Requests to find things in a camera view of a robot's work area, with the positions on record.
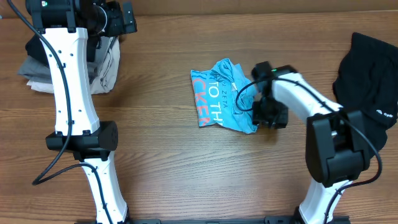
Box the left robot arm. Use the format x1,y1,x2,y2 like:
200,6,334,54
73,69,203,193
25,0,137,223

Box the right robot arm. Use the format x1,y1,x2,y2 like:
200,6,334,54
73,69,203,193
251,62,370,223

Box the black garment on right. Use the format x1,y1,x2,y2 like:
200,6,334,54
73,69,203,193
333,32,397,151

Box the light blue printed t-shirt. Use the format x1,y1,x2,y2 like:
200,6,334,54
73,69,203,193
190,58,257,134

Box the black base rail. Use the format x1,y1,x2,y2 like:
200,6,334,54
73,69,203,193
74,215,351,224

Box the folded beige shirt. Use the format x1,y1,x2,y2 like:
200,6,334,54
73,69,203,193
27,37,120,95

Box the folded black shirt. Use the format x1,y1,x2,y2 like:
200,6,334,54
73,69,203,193
25,35,101,67

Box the folded grey shirt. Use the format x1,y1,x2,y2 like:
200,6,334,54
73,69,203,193
17,37,114,84

